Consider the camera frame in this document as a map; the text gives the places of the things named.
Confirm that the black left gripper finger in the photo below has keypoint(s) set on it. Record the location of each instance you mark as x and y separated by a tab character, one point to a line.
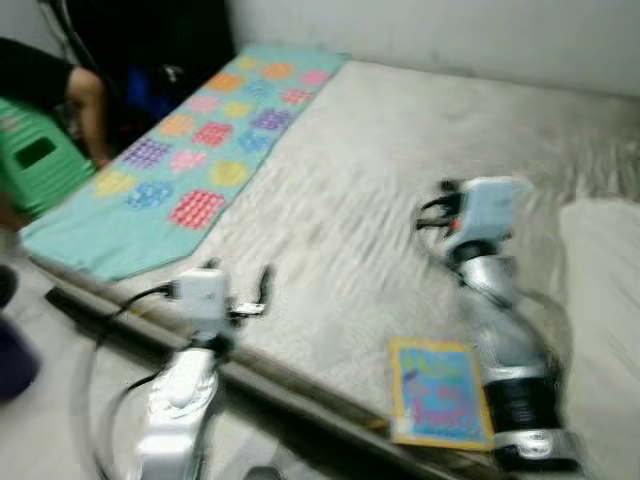
265	286

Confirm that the turquoise blanket with colourful shapes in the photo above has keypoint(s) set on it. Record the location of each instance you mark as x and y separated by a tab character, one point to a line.
150	230

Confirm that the yellow-edged blue children's book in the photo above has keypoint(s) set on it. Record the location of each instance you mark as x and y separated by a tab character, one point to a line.
440	395

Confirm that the white pillow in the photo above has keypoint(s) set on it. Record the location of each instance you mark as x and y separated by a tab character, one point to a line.
605	330

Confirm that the grey quilted spotted mattress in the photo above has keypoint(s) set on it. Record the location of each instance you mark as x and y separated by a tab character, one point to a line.
380	180

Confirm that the blue bag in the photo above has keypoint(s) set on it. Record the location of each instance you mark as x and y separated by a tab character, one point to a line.
145	90

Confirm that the black standing fan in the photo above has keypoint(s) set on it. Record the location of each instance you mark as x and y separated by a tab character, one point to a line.
7	285

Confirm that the stacked green plastic stools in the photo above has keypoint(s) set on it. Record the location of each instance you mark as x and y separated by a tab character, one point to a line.
40	160

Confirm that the seated person in black shorts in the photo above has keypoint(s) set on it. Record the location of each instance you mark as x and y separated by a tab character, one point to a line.
50	80

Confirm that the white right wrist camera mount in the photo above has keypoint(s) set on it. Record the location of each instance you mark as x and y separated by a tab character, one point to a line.
487	212

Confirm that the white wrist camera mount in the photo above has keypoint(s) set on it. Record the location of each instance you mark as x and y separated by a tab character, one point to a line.
487	212
202	295

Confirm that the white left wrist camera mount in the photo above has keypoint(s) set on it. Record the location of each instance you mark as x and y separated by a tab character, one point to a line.
202	295

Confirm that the black bed frame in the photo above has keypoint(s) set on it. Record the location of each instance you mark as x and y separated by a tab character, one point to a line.
250	380

